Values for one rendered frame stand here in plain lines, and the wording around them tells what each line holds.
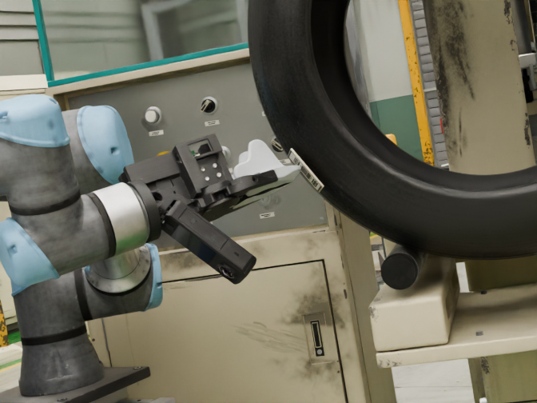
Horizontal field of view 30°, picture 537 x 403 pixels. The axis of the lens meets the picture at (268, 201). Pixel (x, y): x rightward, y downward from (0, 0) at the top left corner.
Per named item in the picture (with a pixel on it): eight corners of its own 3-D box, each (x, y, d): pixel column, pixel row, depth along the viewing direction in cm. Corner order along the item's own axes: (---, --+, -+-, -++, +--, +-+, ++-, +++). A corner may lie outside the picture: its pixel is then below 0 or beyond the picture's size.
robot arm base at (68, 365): (2, 396, 178) (-8, 341, 177) (63, 372, 190) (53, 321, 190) (62, 396, 169) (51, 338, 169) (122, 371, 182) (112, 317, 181)
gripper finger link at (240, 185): (277, 163, 115) (211, 186, 111) (283, 175, 115) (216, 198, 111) (264, 178, 119) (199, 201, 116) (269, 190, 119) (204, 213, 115)
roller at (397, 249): (403, 225, 154) (432, 217, 153) (411, 253, 154) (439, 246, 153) (375, 257, 120) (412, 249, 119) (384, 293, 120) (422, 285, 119)
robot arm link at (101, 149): (83, 274, 187) (11, 101, 140) (162, 260, 188) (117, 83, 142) (89, 333, 181) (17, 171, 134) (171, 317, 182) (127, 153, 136)
